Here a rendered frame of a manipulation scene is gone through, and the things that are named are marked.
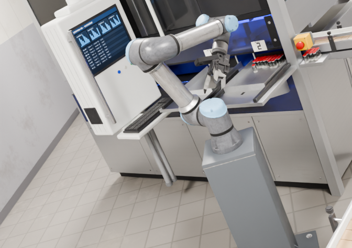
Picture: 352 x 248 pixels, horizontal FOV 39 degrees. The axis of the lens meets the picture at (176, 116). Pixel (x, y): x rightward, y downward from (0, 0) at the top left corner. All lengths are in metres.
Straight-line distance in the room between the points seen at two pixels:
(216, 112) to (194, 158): 1.39
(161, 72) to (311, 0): 1.10
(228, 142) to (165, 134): 1.38
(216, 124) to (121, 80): 1.01
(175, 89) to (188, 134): 1.23
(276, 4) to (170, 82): 0.74
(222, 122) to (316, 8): 1.05
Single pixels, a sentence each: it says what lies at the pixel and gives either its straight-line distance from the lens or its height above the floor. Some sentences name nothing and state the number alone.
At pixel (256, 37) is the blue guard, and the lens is 2.77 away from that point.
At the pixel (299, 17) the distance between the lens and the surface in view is 2.81.
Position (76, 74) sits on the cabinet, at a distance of 2.95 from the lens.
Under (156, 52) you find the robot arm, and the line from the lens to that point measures 2.07.
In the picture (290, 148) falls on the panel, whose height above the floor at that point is 0.34.
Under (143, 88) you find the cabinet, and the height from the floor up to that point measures 0.93.
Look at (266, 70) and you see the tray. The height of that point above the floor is 0.88.
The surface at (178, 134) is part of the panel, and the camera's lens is 3.52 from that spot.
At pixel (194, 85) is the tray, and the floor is 0.88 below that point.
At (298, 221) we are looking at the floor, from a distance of 3.06.
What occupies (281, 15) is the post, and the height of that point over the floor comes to 1.16.
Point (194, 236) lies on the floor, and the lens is 3.27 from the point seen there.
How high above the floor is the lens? 1.83
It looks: 21 degrees down
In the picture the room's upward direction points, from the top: 24 degrees counter-clockwise
